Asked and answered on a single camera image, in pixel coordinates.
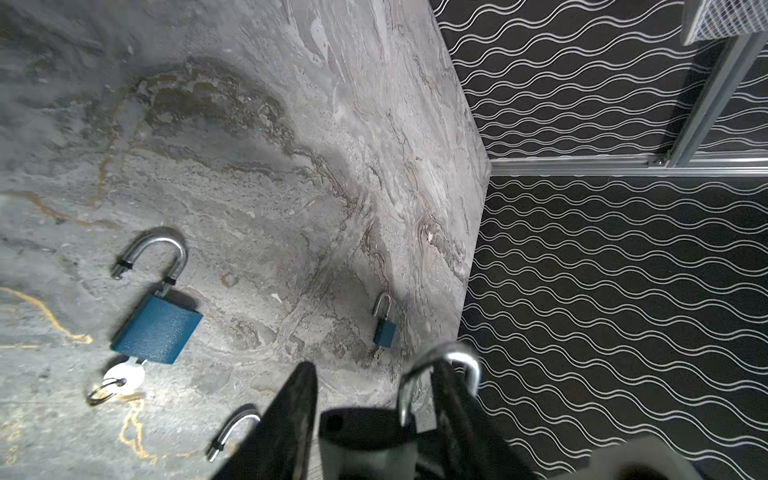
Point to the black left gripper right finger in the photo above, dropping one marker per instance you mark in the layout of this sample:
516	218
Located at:
471	446

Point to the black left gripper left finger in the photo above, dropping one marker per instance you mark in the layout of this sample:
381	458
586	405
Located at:
279	447

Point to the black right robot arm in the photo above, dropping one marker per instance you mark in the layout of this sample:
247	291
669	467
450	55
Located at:
641	458

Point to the blue padlock front large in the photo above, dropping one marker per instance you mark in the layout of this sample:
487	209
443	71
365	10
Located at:
157	329

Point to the aluminium back crossbar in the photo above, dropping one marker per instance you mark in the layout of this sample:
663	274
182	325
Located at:
718	164

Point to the aluminium corner frame post right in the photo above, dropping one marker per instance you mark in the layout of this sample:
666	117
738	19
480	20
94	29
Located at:
737	57

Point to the white wire mesh basket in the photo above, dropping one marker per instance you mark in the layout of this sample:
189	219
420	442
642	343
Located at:
722	19

